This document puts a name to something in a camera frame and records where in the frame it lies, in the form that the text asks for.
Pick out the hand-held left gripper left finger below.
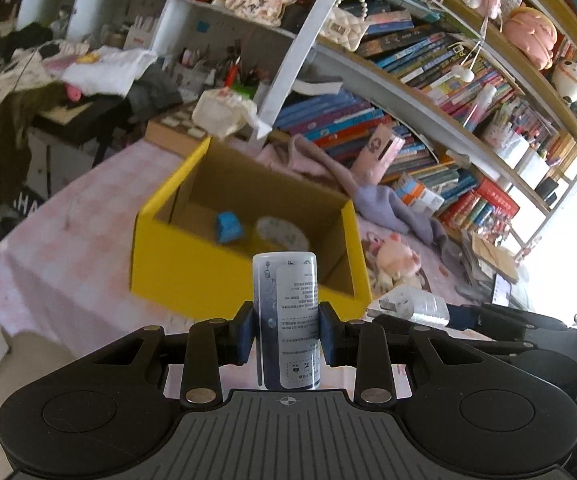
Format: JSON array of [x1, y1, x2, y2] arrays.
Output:
[[88, 301, 258, 407]]

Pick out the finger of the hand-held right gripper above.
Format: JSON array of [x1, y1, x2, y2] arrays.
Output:
[[446, 302, 569, 333], [371, 312, 569, 358]]

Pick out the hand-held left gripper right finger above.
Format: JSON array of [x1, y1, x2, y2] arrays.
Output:
[[317, 301, 498, 407]]

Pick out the white dark-label bottle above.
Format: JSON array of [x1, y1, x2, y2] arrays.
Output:
[[252, 250, 319, 391]]

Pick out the white power adapter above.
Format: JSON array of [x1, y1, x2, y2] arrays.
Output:
[[366, 285, 450, 328]]

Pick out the pink plush pig toy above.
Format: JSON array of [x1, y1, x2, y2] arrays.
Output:
[[371, 235, 424, 281]]

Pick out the yellow cardboard box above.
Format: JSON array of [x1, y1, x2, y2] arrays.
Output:
[[129, 136, 372, 320]]

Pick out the small blue plastic item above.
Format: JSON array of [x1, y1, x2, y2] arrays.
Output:
[[214, 212, 244, 245]]

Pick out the yellow tape roll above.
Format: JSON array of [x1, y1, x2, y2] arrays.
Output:
[[255, 216, 312, 252]]

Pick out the black smartphone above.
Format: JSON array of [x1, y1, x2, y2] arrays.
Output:
[[491, 272, 514, 306]]

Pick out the stack of brown notebooks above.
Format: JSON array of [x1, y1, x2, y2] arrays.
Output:
[[463, 230, 519, 286]]

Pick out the red boxed book set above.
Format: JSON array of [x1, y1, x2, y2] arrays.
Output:
[[439, 177, 519, 233]]

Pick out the stack of orange blue boxes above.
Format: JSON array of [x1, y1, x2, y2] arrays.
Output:
[[393, 172, 444, 216]]

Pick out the pink purple scarf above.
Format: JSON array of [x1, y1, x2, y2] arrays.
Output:
[[256, 135, 452, 256]]

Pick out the white pen holder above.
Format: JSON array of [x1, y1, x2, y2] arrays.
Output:
[[516, 147, 552, 187]]

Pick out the clear pen holder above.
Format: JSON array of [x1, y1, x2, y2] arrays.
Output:
[[496, 132, 529, 168]]

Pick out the tall pink printed box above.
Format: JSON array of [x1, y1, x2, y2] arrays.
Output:
[[353, 125, 405, 183]]

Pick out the row of blue books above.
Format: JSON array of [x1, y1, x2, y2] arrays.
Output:
[[273, 87, 479, 211]]

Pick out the wooden chessboard box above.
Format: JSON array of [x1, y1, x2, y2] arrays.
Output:
[[144, 110, 209, 158]]

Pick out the cream tissue pack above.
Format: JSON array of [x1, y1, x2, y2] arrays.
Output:
[[191, 87, 272, 138]]

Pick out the green cup with pens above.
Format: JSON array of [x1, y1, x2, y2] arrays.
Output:
[[226, 45, 269, 101]]

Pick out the open grey book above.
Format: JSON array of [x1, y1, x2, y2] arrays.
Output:
[[293, 77, 344, 96]]

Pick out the black printed bag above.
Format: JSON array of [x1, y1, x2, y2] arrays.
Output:
[[0, 187, 49, 241]]

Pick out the white round cat figurine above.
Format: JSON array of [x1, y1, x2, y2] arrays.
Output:
[[551, 59, 577, 106]]

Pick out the dark grey garment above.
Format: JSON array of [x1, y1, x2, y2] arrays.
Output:
[[126, 65, 184, 121]]

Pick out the row of colourful books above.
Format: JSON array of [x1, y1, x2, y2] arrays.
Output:
[[356, 0, 524, 126]]

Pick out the black side table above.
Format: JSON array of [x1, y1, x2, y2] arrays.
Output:
[[33, 95, 129, 161]]

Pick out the pink round plush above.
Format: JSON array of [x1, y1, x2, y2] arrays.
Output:
[[501, 7, 559, 71]]

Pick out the white shelf unit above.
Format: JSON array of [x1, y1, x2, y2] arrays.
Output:
[[16, 0, 577, 281]]

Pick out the white shirt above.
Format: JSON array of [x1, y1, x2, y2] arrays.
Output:
[[61, 45, 156, 97]]

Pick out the white quilted handbag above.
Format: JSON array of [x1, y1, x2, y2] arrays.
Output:
[[325, 0, 369, 51]]

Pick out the brown cloth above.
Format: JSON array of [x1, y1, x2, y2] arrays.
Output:
[[0, 82, 64, 211]]

